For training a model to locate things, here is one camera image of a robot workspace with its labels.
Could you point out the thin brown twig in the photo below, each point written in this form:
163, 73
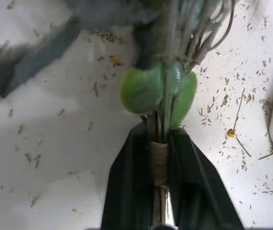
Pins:
238, 112

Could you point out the yellow petal scrap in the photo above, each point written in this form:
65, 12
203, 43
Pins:
231, 133

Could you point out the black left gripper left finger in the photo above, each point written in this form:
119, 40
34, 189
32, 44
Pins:
126, 182

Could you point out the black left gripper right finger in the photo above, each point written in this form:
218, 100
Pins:
198, 187

